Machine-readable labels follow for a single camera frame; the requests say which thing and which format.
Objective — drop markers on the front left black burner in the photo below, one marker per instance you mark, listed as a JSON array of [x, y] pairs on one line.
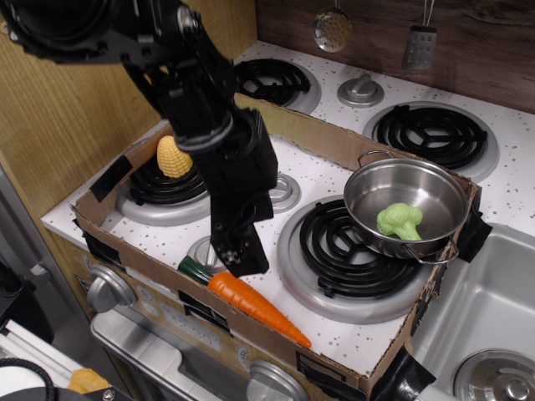
[[151, 198]]

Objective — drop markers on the silver knob front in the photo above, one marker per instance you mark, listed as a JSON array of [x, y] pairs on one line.
[[203, 253]]

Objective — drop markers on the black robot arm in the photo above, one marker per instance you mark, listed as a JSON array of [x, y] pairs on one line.
[[171, 59]]

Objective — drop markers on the silver sink drain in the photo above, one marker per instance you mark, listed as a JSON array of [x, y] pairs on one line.
[[495, 375]]

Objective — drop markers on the hanging metal strainer spoon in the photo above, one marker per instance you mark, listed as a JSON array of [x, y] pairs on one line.
[[332, 28]]

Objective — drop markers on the front right black burner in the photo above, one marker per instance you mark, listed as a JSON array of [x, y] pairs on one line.
[[328, 270]]

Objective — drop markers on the silver oven knob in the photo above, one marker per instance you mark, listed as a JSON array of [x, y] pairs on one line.
[[270, 382], [108, 290]]

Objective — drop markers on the silver sink basin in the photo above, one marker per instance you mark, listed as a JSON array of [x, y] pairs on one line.
[[484, 304]]

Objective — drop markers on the green toy broccoli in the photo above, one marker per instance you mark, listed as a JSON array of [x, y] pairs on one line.
[[401, 220]]

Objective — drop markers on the hanging grey spatula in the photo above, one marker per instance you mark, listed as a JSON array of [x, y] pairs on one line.
[[421, 42]]

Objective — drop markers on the silver oven knob right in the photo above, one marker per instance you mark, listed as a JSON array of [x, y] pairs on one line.
[[270, 382]]

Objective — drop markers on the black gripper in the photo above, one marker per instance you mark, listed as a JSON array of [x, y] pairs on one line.
[[239, 168]]

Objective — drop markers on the orange object lower left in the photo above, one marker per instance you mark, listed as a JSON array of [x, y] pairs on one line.
[[86, 380]]

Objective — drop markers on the yellow toy corn cob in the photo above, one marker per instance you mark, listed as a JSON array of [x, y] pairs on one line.
[[172, 162]]

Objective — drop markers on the cardboard fence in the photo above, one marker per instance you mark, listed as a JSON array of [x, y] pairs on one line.
[[345, 361]]

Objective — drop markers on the back right black burner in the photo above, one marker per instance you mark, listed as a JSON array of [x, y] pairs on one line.
[[444, 134]]

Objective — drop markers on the silver knob centre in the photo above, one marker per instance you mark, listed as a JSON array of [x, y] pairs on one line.
[[285, 195]]

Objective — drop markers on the back left black burner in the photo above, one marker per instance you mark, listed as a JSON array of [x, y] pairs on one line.
[[279, 82]]

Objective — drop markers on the silver knob back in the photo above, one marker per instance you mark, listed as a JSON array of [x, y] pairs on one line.
[[362, 92]]

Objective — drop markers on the stainless steel pot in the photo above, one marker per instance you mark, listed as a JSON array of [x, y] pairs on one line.
[[379, 184]]

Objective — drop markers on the silver oven knob left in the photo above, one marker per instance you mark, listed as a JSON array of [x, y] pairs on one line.
[[108, 290]]

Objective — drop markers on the orange toy carrot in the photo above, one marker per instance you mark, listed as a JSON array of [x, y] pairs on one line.
[[245, 298]]

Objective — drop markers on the oven door handle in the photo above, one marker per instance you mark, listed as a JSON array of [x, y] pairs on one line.
[[166, 367]]

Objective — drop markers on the black burner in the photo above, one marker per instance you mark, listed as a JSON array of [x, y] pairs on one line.
[[444, 134], [279, 82], [328, 270], [151, 198]]

